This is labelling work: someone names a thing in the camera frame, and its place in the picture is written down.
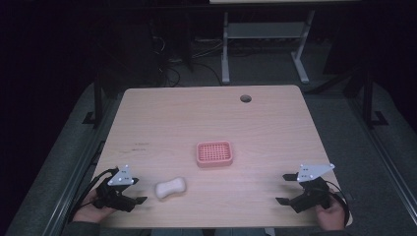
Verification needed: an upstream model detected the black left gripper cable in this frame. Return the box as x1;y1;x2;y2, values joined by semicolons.
67;167;120;224

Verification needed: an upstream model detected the person's left hand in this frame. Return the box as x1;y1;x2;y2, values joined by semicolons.
73;189;116;225

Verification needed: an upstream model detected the white soap bar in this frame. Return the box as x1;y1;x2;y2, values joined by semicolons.
154;176;188;200

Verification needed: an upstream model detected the tangle of black floor cables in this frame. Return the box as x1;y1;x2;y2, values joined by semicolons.
150;32;224;89

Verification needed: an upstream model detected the white metal desk frame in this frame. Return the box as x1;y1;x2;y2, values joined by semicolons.
220;10;316;86

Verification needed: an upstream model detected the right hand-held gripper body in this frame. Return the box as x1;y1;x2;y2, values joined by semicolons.
289;162;336;214

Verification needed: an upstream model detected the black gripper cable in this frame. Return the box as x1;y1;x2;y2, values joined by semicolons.
67;167;120;224
323;179;350;228

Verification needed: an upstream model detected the black metal stand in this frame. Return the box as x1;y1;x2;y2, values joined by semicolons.
361;68;389;129
82;70;106;129

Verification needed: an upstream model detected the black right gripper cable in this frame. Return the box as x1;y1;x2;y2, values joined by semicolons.
323;179;350;228

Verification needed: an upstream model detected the person's right hand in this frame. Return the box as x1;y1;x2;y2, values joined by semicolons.
314;192;349;231

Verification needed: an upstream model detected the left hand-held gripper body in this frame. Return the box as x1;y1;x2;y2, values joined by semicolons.
92;164;138;213

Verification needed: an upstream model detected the pink soap dish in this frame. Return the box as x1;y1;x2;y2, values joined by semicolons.
196;140;234;169

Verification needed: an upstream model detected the grey metal floor rail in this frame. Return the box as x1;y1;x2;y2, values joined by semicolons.
40;94;124;236
345;94;417;218

